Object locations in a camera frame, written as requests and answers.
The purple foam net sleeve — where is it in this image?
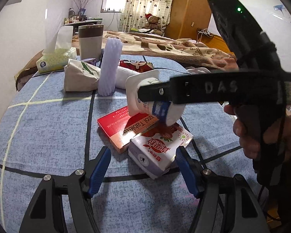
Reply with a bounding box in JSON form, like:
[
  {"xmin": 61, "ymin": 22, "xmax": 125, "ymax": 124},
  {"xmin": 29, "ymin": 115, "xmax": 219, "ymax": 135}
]
[{"xmin": 98, "ymin": 38, "xmax": 123, "ymax": 96}]

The beige paper bag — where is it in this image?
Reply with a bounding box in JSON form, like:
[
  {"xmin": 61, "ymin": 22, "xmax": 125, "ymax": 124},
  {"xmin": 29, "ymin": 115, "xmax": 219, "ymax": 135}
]
[{"xmin": 63, "ymin": 59, "xmax": 101, "ymax": 92}]

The orange wooden wardrobe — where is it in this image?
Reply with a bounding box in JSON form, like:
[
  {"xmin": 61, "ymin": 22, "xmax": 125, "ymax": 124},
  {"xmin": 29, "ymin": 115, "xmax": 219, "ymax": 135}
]
[{"xmin": 165, "ymin": 0, "xmax": 211, "ymax": 39}]

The yellow tissue box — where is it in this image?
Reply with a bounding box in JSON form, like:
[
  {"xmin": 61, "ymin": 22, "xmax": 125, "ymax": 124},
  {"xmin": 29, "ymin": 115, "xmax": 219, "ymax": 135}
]
[{"xmin": 36, "ymin": 26, "xmax": 77, "ymax": 73}]

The purple drink carton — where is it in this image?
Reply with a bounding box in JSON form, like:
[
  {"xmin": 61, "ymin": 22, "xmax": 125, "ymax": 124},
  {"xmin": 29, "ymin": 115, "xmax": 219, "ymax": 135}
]
[{"xmin": 81, "ymin": 58, "xmax": 96, "ymax": 66}]

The vase with branches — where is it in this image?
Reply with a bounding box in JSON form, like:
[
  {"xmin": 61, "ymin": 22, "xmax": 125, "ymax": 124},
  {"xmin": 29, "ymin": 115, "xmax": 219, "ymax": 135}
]
[{"xmin": 72, "ymin": 0, "xmax": 93, "ymax": 19}]

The white foam roll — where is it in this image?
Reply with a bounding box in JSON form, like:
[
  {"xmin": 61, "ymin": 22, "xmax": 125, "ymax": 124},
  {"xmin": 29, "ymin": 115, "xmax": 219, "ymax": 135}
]
[{"xmin": 115, "ymin": 66, "xmax": 139, "ymax": 90}]

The person's right hand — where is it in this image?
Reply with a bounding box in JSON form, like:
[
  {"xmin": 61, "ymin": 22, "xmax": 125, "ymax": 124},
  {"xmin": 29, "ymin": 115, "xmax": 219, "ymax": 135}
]
[{"xmin": 233, "ymin": 110, "xmax": 291, "ymax": 161}]

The apple juice carton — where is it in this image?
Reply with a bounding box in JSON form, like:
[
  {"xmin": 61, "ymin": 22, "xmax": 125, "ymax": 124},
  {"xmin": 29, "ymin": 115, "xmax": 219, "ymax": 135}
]
[{"xmin": 128, "ymin": 122, "xmax": 193, "ymax": 179}]

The brown patterned blanket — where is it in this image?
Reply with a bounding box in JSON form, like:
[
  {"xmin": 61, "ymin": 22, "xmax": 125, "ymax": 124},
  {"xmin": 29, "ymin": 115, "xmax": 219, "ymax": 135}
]
[{"xmin": 15, "ymin": 31, "xmax": 238, "ymax": 90}]

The red cilostazol tablet box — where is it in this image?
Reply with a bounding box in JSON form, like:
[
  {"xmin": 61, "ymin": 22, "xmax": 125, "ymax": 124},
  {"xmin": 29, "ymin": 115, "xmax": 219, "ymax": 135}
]
[{"xmin": 97, "ymin": 106, "xmax": 158, "ymax": 154}]

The pink bed sheet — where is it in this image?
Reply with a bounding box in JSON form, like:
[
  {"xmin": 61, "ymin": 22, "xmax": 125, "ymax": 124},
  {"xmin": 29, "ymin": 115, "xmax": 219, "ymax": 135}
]
[{"xmin": 187, "ymin": 67, "xmax": 211, "ymax": 74}]

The brown teddy bear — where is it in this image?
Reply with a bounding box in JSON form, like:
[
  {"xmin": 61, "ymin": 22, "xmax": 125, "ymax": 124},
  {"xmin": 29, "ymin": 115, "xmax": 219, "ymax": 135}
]
[{"xmin": 143, "ymin": 13, "xmax": 163, "ymax": 36}]

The beige brown travel cup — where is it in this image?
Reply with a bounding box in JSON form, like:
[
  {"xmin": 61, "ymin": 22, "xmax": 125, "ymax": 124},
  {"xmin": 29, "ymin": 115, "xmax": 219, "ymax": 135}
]
[{"xmin": 78, "ymin": 24, "xmax": 104, "ymax": 61}]

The patterned window curtain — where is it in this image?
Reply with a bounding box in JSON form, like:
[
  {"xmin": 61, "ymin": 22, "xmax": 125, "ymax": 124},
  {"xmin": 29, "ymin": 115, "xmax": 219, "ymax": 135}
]
[{"xmin": 119, "ymin": 0, "xmax": 173, "ymax": 32}]

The cluttered desk shelf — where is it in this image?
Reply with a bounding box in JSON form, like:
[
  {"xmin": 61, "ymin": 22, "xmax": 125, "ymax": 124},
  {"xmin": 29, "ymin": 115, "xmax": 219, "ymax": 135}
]
[{"xmin": 63, "ymin": 8, "xmax": 102, "ymax": 35}]

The wooden bed headboard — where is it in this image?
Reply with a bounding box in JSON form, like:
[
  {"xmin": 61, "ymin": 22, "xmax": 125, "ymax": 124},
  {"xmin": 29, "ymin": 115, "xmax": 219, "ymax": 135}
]
[{"xmin": 197, "ymin": 29, "xmax": 234, "ymax": 56}]

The red cartoon drink can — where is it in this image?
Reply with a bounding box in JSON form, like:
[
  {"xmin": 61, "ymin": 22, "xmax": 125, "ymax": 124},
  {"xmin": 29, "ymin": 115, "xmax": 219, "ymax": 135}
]
[{"xmin": 119, "ymin": 59, "xmax": 154, "ymax": 73}]

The small window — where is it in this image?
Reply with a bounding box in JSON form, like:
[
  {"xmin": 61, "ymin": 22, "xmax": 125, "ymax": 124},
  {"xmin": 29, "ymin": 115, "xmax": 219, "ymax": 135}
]
[{"xmin": 101, "ymin": 0, "xmax": 126, "ymax": 13}]

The white yogurt cup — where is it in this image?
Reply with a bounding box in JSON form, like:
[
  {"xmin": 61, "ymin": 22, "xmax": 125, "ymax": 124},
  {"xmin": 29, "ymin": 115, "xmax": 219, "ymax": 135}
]
[{"xmin": 125, "ymin": 70, "xmax": 185, "ymax": 126}]

